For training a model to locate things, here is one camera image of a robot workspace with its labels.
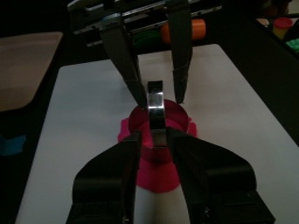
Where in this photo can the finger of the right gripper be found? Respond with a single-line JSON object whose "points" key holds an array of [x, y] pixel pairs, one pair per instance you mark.
{"points": [[124, 58], [181, 43]]}

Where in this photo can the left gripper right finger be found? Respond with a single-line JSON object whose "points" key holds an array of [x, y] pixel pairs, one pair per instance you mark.
{"points": [[218, 178]]}

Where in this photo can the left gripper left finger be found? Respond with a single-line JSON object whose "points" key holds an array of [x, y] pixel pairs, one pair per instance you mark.
{"points": [[105, 180]]}

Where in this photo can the round metal dough cutter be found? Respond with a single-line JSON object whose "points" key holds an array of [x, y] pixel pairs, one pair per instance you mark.
{"points": [[156, 100]]}

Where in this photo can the orange dough container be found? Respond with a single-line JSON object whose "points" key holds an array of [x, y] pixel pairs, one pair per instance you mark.
{"points": [[198, 29]]}

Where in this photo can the green round lid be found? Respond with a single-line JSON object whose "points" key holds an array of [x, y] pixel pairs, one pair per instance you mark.
{"points": [[149, 39]]}

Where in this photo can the small pink round object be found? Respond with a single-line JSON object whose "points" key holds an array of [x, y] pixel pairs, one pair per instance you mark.
{"points": [[264, 22]]}

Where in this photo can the white cutting board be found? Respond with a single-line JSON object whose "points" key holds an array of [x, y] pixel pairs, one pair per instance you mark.
{"points": [[78, 116]]}

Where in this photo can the beige plastic tray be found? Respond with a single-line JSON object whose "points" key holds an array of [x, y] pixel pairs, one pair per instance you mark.
{"points": [[23, 67]]}

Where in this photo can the yellow container with red lid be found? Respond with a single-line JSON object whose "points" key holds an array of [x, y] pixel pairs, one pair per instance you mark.
{"points": [[282, 27]]}

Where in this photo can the blue tape piece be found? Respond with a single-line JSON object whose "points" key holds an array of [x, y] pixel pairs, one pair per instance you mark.
{"points": [[11, 145]]}

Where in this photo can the green toy piece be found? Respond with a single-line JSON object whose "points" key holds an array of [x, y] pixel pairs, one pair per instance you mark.
{"points": [[294, 45]]}

